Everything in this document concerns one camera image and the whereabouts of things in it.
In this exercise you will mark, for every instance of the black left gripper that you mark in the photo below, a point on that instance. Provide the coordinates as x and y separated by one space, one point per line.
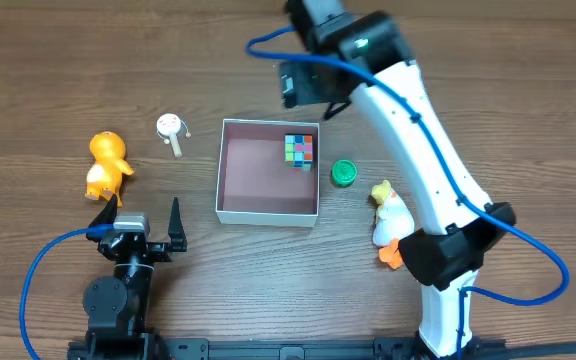
144 248

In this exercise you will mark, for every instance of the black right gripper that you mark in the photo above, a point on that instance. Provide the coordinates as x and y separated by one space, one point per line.
308 93

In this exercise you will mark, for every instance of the multicoloured puzzle cube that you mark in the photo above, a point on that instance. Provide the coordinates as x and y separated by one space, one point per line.
299 152

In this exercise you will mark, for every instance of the green round cap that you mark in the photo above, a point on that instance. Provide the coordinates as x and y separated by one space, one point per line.
343 173

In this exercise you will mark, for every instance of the white and yellow duck toy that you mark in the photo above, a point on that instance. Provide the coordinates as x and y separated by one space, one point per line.
393 222

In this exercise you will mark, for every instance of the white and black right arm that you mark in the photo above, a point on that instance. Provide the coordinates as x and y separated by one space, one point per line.
367 62

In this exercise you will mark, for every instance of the orange dinosaur toy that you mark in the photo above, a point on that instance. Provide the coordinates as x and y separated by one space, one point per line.
104 179

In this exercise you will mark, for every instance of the white wooden rattle drum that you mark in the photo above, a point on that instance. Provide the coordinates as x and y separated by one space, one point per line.
168 128

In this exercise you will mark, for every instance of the white box with pink interior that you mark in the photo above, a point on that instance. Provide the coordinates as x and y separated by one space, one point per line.
255 184

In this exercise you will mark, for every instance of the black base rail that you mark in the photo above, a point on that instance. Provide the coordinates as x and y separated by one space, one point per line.
376 349

